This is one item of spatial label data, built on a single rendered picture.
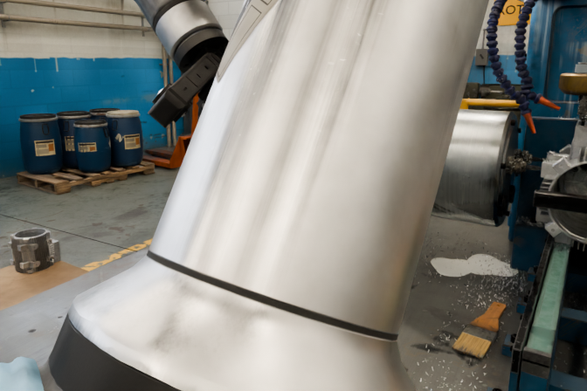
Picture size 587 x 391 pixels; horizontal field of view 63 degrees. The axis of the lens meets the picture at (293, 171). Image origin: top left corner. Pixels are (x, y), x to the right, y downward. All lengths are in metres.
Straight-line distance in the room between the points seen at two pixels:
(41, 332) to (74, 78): 5.90
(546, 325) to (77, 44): 6.47
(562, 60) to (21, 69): 5.80
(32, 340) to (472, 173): 0.86
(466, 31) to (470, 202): 0.88
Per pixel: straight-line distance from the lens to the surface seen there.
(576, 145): 1.09
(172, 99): 0.51
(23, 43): 6.43
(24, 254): 2.99
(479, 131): 1.04
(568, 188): 1.22
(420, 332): 0.92
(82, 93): 6.83
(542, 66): 1.32
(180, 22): 0.61
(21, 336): 1.00
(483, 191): 1.02
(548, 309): 0.80
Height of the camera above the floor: 1.26
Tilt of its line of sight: 13 degrees down
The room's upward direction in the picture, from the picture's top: straight up
